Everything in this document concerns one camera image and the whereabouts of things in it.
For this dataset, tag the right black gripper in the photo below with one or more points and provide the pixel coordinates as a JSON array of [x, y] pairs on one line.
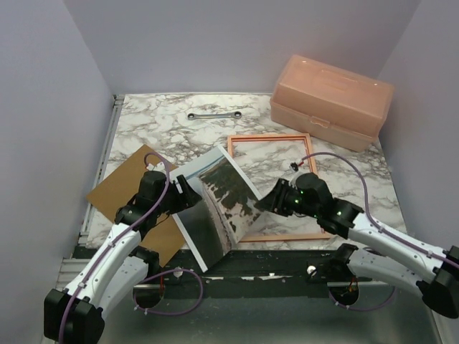
[[275, 200]]

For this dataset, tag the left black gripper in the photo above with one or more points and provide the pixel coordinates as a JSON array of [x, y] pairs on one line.
[[188, 197]]

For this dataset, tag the landscape photo print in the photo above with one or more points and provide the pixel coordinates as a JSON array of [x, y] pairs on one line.
[[225, 214]]

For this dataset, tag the red wooden picture frame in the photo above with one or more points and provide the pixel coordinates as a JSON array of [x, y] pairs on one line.
[[283, 195]]

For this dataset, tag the brown cardboard backing board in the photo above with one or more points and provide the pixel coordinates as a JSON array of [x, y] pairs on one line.
[[118, 187]]

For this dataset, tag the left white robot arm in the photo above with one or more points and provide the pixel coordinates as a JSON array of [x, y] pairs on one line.
[[100, 272]]

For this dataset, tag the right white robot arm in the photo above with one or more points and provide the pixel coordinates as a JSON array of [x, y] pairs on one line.
[[373, 250]]

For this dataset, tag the silver ratchet wrench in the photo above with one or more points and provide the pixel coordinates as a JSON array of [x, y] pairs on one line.
[[194, 116]]

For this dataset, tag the pink plastic storage box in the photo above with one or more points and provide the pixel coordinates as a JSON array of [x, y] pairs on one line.
[[329, 103]]

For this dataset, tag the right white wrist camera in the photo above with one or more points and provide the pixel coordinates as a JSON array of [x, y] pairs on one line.
[[296, 168]]

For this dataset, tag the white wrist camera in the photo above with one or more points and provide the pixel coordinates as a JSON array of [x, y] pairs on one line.
[[158, 167], [296, 168]]

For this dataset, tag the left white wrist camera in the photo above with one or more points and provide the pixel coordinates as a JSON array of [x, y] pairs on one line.
[[158, 167]]

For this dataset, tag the aluminium frame rail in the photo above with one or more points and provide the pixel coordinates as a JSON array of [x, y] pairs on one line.
[[73, 307]]

